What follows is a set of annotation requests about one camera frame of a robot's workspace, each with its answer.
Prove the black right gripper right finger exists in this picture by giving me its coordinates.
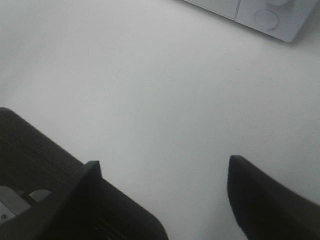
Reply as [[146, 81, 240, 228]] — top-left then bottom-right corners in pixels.
[[227, 155, 320, 240]]

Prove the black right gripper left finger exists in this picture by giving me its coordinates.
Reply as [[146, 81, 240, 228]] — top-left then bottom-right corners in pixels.
[[0, 161, 102, 240]]

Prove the round white door button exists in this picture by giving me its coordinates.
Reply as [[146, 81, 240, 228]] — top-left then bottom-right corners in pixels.
[[254, 9, 279, 31]]

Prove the white microwave door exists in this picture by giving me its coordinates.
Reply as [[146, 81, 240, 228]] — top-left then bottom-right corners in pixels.
[[186, 0, 240, 20]]

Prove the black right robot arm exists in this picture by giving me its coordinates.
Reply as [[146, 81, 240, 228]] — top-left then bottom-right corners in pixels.
[[0, 107, 320, 240]]

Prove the white microwave oven body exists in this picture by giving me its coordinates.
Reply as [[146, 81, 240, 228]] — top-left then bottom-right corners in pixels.
[[183, 0, 313, 43]]

